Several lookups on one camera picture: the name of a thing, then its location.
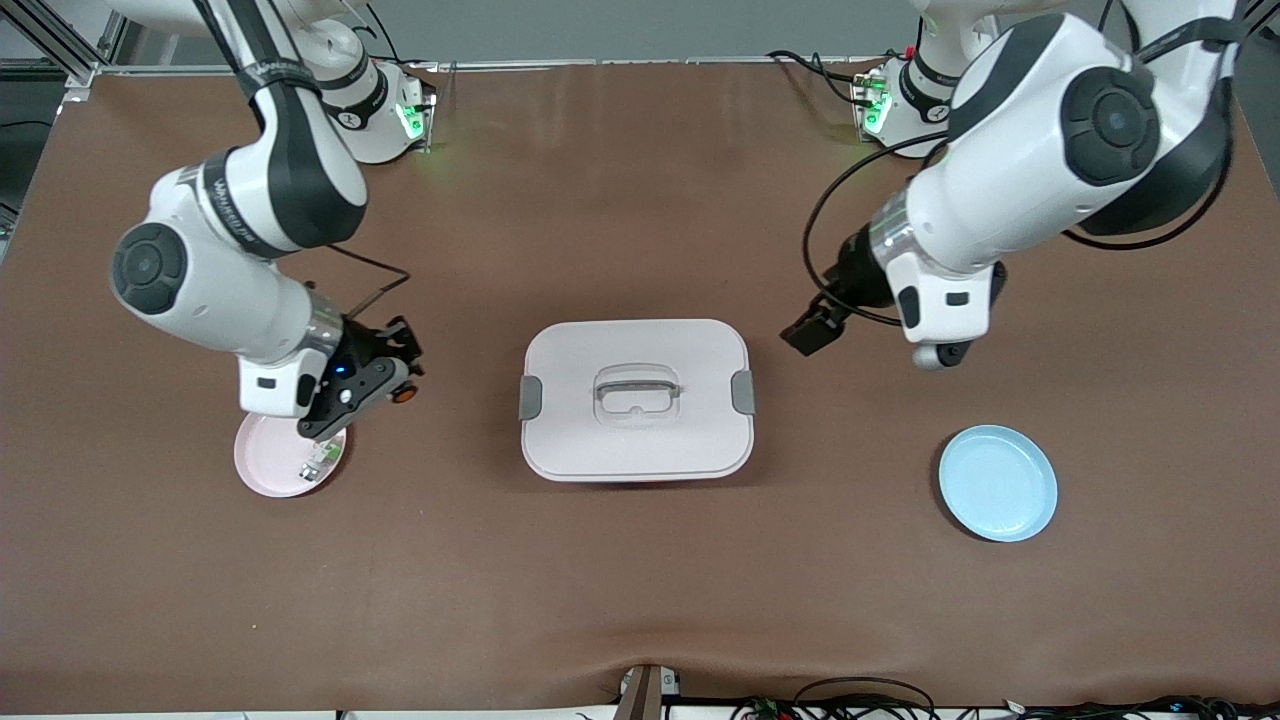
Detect pink round plate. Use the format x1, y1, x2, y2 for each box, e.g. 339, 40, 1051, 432
233, 408, 348, 499

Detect white lidded storage box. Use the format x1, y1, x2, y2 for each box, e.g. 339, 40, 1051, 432
518, 318, 757, 484

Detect light blue round plate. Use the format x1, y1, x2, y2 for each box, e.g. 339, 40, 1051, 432
937, 424, 1059, 544

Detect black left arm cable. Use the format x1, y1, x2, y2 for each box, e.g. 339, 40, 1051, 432
803, 130, 951, 329

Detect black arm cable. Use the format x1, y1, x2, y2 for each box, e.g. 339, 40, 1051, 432
322, 243, 413, 323
803, 130, 951, 329

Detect green and white switch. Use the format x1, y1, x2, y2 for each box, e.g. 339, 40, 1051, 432
298, 440, 345, 484

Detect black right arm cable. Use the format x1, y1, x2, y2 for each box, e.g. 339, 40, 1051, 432
322, 243, 413, 323

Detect black left base cables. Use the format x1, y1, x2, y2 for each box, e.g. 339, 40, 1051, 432
766, 48, 883, 107

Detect black right base cable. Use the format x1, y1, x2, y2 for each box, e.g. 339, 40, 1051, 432
365, 0, 441, 73

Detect black looped cable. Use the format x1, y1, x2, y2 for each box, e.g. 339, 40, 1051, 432
795, 677, 937, 720

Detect camera mount post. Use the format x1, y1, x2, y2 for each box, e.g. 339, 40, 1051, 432
612, 663, 683, 720

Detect aluminium frame post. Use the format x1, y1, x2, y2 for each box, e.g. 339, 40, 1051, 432
0, 0, 136, 101

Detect tangle of black cables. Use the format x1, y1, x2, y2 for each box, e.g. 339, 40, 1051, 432
735, 694, 1280, 720

